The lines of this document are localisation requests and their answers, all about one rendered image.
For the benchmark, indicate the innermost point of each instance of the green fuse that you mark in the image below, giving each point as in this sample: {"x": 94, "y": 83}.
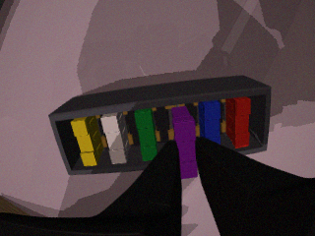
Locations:
{"x": 147, "y": 133}

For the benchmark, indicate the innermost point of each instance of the blue fuse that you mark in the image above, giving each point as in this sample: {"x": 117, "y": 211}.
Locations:
{"x": 210, "y": 114}

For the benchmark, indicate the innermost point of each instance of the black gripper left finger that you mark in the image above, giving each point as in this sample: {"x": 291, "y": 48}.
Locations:
{"x": 152, "y": 206}

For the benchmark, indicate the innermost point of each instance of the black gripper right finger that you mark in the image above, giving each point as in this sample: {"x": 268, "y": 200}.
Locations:
{"x": 249, "y": 198}

